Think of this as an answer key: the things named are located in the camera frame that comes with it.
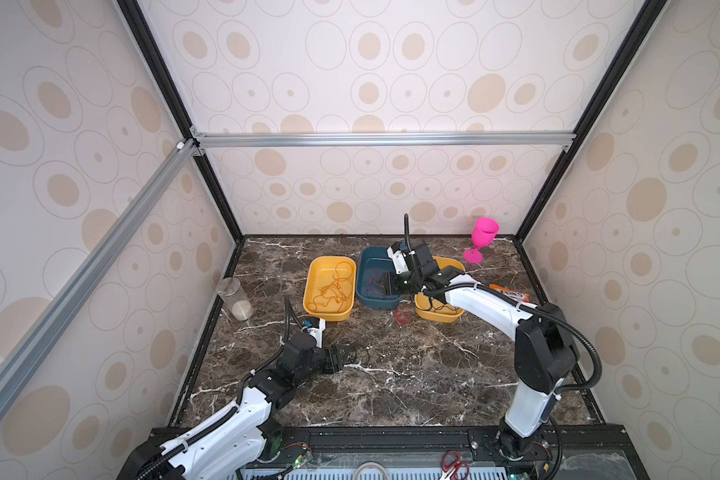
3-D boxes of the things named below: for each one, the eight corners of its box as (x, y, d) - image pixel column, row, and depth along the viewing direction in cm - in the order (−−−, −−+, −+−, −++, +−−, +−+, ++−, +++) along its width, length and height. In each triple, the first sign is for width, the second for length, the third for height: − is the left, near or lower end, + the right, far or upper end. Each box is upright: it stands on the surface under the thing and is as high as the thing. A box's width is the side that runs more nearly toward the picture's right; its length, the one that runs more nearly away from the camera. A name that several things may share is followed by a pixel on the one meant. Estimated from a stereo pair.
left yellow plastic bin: (303, 322, 98) (300, 313, 93) (311, 266, 113) (309, 256, 108) (355, 322, 98) (354, 313, 93) (356, 266, 113) (356, 256, 108)
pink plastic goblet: (466, 263, 114) (477, 235, 102) (461, 246, 120) (471, 217, 108) (488, 263, 114) (502, 235, 102) (482, 246, 120) (495, 217, 108)
